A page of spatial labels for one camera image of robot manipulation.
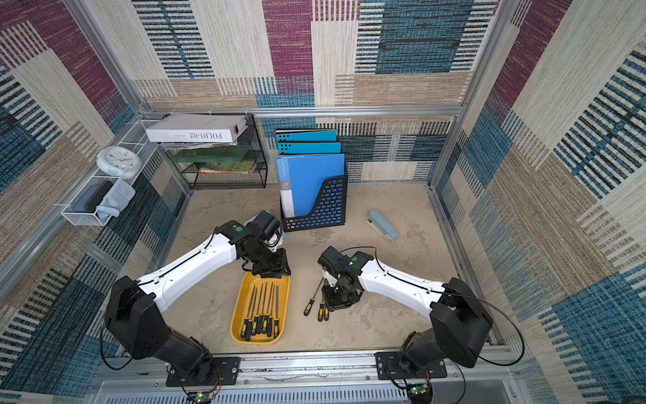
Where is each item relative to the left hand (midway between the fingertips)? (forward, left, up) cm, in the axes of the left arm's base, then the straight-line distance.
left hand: (288, 272), depth 79 cm
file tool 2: (-9, +8, -13) cm, 18 cm away
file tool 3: (-11, +7, -12) cm, 18 cm away
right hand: (-8, -12, -7) cm, 16 cm away
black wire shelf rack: (+45, +15, +19) cm, 51 cm away
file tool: (-10, +13, -14) cm, 22 cm away
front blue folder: (+29, -4, +12) cm, 31 cm away
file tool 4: (-6, -6, -13) cm, 15 cm away
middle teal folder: (+43, -6, +15) cm, 46 cm away
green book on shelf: (+40, +30, +15) cm, 52 cm away
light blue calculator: (+29, +19, -10) cm, 36 cm away
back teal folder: (+51, -5, +15) cm, 54 cm away
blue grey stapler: (+25, -32, -8) cm, 41 cm away
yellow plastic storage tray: (+3, +15, -11) cm, 19 cm away
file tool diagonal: (-9, +10, -13) cm, 19 cm away
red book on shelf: (+41, +26, +8) cm, 49 cm away
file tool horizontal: (-10, +15, -14) cm, 22 cm away
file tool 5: (-8, -10, -12) cm, 18 cm away
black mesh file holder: (+27, -14, -2) cm, 31 cm away
